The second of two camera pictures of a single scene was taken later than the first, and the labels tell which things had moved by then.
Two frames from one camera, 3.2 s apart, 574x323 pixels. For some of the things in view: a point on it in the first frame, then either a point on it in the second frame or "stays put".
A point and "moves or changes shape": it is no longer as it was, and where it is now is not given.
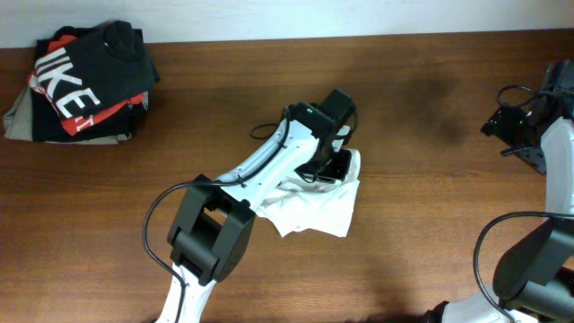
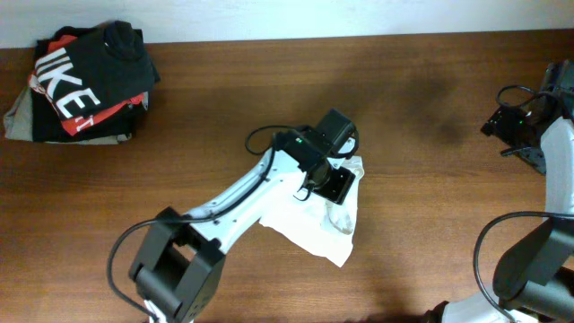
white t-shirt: x=301 y=205 moves or changes shape
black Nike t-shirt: x=108 y=63 stays put
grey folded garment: x=19 y=123 stays put
